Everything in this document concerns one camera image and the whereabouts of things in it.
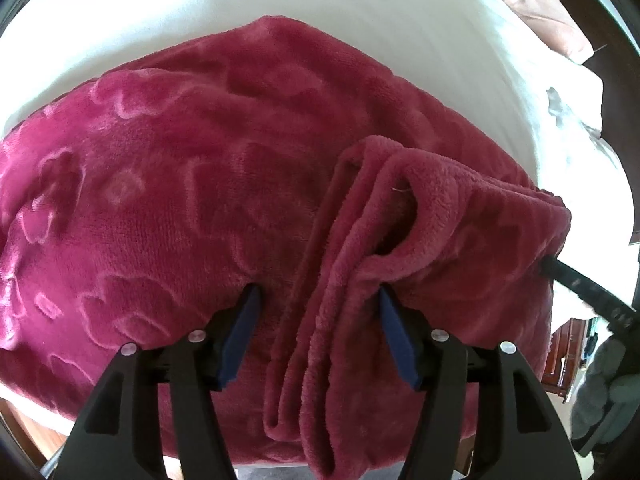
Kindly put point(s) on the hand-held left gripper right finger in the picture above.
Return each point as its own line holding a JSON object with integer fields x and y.
{"x": 397, "y": 340}

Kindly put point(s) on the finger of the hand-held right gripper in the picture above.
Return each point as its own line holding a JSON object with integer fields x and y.
{"x": 580, "y": 282}

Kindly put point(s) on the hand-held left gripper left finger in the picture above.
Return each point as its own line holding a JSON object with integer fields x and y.
{"x": 240, "y": 335}

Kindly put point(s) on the red fleece pants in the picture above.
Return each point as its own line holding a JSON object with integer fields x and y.
{"x": 175, "y": 185}

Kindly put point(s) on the person's right forearm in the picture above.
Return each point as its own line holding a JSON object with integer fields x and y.
{"x": 605, "y": 390}

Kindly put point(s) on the reddish wooden bedside cabinet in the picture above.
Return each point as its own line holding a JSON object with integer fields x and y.
{"x": 565, "y": 360}

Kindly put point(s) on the white pillow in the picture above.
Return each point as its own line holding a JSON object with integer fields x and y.
{"x": 575, "y": 95}

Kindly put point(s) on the dark wooden headboard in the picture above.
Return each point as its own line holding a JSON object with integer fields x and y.
{"x": 612, "y": 85}

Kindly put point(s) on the pink pillow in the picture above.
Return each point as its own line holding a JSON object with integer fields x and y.
{"x": 540, "y": 10}

